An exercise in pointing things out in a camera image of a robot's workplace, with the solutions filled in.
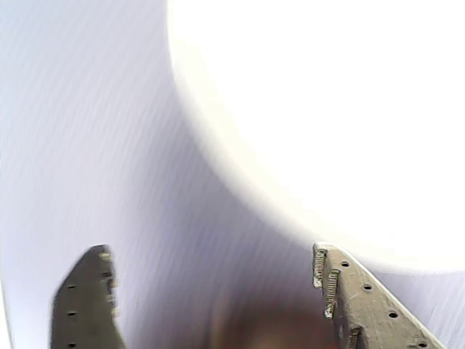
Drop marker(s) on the white round plate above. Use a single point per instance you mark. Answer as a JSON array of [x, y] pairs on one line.
[[327, 109]]

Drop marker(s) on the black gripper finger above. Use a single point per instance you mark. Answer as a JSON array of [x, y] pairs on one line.
[[363, 312], [83, 309]]

